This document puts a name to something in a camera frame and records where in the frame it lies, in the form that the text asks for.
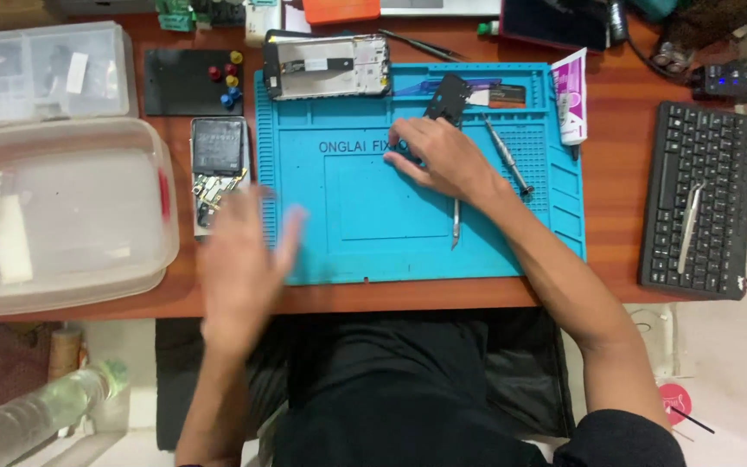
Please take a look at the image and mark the black hub with blue lights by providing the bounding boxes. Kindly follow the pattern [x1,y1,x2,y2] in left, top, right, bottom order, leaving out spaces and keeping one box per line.
[690,61,747,104]

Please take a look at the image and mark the long silver tweezers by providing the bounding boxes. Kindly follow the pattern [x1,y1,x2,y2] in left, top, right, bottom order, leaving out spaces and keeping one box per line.
[676,182,706,275]

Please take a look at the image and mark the brown cardboard roll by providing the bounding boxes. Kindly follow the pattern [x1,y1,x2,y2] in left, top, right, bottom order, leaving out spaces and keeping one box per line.
[47,327,86,381]

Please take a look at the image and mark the person's right hand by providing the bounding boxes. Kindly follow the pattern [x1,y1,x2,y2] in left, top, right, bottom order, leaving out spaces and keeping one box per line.
[383,117,511,206]

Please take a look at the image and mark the white plastic device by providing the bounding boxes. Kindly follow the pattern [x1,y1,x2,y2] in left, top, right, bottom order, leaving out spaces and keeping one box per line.
[244,0,284,48]

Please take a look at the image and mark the blue plastic pry card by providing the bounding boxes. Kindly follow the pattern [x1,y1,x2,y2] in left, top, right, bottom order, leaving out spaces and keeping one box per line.
[394,78,504,98]

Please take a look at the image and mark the short silver tweezers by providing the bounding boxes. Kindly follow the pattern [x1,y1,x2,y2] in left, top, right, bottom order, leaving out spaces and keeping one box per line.
[450,197,463,251]

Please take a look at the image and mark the silver laptop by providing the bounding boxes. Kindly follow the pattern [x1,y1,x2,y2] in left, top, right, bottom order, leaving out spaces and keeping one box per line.
[380,0,501,18]

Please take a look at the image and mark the silver precision screwdriver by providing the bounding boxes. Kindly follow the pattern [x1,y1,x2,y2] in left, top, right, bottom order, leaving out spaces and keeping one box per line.
[482,113,536,198]

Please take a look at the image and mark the blue silicone repair mat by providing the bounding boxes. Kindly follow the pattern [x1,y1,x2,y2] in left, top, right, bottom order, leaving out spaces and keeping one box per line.
[253,61,587,287]

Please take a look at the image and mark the black and orange packet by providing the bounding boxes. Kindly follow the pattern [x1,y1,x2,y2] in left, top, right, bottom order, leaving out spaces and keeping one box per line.
[468,83,527,109]

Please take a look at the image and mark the opened phone with battery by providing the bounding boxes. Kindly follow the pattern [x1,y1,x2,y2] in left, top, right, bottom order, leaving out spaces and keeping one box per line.
[190,116,252,241]

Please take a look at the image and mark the thin black stick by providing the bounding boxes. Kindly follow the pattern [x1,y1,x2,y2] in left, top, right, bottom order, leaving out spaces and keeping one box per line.
[670,406,716,435]

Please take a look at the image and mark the orange box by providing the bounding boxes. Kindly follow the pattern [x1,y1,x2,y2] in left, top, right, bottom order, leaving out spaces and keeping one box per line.
[301,0,382,26]

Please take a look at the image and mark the pink woven mat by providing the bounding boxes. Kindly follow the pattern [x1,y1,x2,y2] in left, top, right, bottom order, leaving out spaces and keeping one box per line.
[0,322,64,424]

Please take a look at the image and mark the person's black clothing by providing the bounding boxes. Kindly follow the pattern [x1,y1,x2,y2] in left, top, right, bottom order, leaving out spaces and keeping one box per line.
[272,317,687,467]

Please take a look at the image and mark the green plastic parts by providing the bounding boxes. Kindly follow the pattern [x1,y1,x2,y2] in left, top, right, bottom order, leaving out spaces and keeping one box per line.
[156,0,197,32]

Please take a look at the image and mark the clear plastic bottle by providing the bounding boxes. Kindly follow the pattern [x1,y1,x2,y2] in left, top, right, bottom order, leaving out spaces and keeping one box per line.
[0,361,129,467]

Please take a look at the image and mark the black pointed tweezers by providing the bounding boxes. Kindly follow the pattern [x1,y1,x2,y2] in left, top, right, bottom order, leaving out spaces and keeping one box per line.
[378,29,466,63]

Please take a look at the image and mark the black keyboard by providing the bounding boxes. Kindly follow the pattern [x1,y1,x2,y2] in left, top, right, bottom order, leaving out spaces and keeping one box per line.
[637,101,747,302]

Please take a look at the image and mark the large clear plastic tub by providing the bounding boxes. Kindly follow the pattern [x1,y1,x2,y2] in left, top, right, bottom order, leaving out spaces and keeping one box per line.
[0,117,180,318]

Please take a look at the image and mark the white and purple glue tube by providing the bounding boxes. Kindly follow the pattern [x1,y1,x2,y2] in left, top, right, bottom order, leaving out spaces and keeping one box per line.
[549,47,589,161]

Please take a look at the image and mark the dark tablet with red case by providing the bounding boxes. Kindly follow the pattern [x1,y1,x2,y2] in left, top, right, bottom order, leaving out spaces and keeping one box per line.
[500,0,610,53]

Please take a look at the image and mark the clear plastic compartment box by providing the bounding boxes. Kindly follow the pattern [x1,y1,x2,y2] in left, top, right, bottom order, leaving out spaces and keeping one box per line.
[0,21,139,128]

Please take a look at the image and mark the bare phone frame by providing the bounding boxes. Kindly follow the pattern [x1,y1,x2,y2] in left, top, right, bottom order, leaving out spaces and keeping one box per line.
[262,30,393,102]

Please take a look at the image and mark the group of coloured bit caps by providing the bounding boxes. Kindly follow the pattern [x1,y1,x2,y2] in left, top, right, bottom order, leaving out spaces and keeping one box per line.
[208,51,245,109]

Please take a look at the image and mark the metal cylinder cells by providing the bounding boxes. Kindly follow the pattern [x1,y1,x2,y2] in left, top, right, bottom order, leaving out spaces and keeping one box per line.
[651,41,693,74]

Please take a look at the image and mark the black magnetic screw pad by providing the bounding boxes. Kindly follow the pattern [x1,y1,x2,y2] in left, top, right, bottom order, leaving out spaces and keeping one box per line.
[144,48,246,118]

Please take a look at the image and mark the black cable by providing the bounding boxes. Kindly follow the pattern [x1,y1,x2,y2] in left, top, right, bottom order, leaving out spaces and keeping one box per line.
[607,0,695,82]

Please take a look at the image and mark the small black plastic phone cover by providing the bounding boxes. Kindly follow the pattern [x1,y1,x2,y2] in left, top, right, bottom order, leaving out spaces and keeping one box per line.
[423,72,476,126]

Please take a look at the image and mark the red round tag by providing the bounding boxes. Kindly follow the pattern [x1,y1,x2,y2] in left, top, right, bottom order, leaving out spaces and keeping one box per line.
[657,382,694,426]

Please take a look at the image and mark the person's left hand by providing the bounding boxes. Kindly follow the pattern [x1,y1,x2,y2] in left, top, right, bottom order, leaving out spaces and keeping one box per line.
[197,184,310,355]

